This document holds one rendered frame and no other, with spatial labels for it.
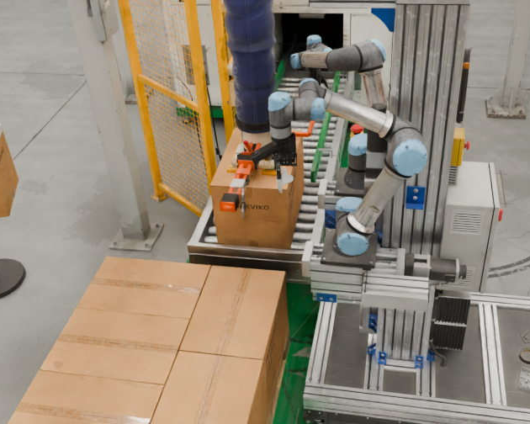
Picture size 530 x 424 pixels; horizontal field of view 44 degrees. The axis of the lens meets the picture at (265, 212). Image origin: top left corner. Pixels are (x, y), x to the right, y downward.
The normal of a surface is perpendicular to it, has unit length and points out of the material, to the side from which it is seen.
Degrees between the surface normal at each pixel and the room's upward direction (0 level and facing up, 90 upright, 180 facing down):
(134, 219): 90
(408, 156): 83
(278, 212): 90
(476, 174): 0
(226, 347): 0
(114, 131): 90
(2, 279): 0
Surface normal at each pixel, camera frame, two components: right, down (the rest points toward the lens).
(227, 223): -0.18, 0.59
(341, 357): -0.06, -0.80
